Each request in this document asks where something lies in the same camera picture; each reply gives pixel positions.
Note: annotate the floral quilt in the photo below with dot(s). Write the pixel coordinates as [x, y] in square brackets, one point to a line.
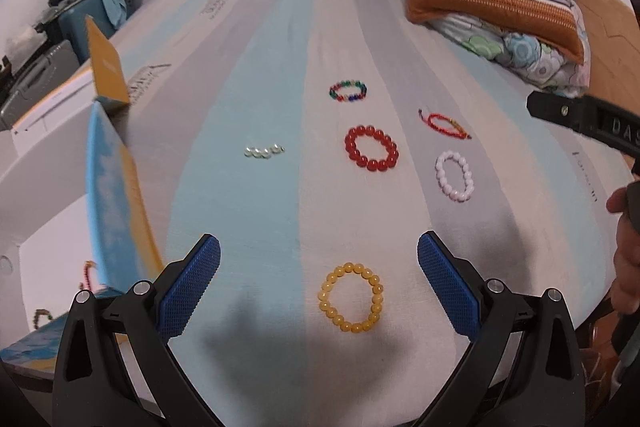
[530, 52]

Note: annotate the blue suitcase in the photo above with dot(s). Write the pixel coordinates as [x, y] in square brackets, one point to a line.
[75, 27]

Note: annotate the person's right hand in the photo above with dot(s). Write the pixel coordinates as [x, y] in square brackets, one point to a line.
[629, 267]

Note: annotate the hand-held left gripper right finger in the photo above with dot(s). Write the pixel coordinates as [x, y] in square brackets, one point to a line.
[447, 279]

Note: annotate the white cardboard box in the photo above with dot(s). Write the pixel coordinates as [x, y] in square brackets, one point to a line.
[50, 207]

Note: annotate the grey suitcase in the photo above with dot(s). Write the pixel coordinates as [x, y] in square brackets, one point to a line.
[35, 77]

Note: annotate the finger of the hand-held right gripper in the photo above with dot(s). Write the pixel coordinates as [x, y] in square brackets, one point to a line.
[580, 114]

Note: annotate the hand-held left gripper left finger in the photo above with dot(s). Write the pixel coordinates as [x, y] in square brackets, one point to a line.
[192, 277]

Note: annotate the teal cloth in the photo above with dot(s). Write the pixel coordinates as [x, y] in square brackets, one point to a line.
[112, 4]

